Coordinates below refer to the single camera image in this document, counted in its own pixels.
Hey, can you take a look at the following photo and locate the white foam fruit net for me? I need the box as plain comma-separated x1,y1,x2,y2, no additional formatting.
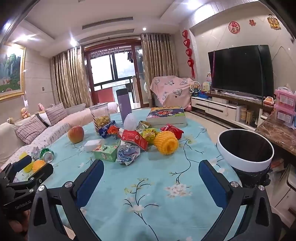
122,111,142,129

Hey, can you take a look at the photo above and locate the orange foam net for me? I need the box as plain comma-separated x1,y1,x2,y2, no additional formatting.
32,160,47,172

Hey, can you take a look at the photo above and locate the black flat television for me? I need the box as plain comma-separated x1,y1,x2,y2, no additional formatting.
208,45,274,99

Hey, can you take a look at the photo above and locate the person's left hand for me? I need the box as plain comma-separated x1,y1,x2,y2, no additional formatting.
6,207,31,240

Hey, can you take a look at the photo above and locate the pastel toy house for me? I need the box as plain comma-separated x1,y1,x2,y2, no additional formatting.
202,72,213,92

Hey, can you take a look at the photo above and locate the white foam block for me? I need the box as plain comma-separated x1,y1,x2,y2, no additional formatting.
84,138,105,152

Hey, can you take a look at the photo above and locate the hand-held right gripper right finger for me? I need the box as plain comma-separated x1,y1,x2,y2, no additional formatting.
198,159,275,241

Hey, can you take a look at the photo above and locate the pale covered sofa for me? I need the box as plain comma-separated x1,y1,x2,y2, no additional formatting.
0,102,118,167

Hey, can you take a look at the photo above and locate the small yellow foam net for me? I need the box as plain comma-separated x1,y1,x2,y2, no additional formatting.
19,152,34,173

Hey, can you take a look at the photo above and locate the purple thermos bottle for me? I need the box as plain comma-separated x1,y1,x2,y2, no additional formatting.
116,88,133,121

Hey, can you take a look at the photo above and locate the orange snack packet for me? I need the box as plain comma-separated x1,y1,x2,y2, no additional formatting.
107,120,119,136

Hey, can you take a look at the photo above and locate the gold framed landscape painting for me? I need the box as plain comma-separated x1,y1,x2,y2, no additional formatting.
0,42,26,102

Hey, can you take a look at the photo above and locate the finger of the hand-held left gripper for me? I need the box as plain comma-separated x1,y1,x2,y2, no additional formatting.
6,163,54,193
0,155,33,179

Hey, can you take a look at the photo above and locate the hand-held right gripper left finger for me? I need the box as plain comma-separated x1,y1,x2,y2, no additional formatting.
27,159,105,241

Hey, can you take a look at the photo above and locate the pink patterned cover cloth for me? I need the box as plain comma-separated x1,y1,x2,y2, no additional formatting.
150,75,197,108

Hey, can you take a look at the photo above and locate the white television cabinet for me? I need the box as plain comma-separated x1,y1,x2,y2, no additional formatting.
191,91,274,130

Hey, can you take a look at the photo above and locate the red drink carton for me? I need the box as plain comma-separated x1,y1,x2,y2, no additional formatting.
121,130,148,151

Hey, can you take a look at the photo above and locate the large yellow foam net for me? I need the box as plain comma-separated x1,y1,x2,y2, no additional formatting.
154,131,179,155

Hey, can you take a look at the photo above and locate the crushed green can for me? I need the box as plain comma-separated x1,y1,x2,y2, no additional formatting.
40,148,54,163

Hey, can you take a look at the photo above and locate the pink striped pillow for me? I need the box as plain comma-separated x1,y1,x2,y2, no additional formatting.
45,103,68,126
15,115,48,145

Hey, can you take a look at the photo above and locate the pink storage box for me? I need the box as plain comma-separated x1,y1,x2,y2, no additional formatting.
274,105,296,130
274,87,296,109

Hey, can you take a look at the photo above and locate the yellow figure wall decal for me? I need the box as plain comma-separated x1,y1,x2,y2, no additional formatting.
268,14,281,30

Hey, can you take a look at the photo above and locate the red framed balcony door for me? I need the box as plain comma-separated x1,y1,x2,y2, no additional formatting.
84,38,148,108

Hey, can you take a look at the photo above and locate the blue white wrapper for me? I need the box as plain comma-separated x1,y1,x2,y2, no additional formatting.
116,144,141,166

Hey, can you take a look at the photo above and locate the beige patterned curtain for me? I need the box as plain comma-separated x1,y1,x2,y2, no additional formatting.
52,45,89,109
141,33,178,107

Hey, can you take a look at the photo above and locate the red snack packet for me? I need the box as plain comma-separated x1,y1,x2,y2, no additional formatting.
160,124,184,140

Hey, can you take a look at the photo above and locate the green drink carton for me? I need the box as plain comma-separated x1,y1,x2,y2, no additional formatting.
92,145,119,162

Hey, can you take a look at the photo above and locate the red yellow apple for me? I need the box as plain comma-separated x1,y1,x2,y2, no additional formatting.
68,126,85,144

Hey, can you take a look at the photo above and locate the teal floral tablecloth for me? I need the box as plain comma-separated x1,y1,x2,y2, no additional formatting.
13,108,245,241

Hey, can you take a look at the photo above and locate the white rimmed trash bin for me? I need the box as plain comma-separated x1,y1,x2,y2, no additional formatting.
216,129,274,188

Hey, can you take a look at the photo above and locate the brown marble counter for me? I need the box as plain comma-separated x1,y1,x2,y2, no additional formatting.
255,109,296,158

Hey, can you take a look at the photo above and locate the green yellow snack packet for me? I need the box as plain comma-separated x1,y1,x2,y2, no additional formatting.
142,128,160,144

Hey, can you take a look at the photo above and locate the red heart decoration string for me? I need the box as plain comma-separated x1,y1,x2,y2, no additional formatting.
181,30,196,79

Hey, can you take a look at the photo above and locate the glass jar of popcorn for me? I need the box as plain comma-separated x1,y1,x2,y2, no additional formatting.
89,103,111,132

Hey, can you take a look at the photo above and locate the toy ferris wheel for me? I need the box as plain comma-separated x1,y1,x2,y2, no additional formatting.
190,81,201,96

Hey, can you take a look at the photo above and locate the round red wall decal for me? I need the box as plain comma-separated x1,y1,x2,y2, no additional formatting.
228,21,240,33

